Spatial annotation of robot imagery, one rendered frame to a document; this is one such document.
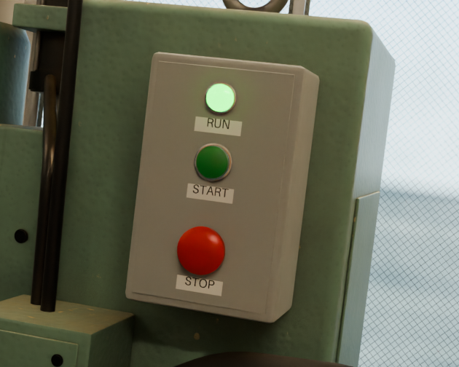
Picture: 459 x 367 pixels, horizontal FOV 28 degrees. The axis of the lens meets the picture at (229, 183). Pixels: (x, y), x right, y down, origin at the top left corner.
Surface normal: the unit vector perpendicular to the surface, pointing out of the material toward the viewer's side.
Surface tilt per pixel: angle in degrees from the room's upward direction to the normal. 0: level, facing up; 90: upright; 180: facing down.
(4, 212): 90
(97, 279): 90
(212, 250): 88
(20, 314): 0
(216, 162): 90
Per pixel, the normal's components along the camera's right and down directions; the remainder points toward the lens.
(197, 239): -0.26, -0.14
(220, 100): -0.22, 0.07
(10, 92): 0.94, 0.13
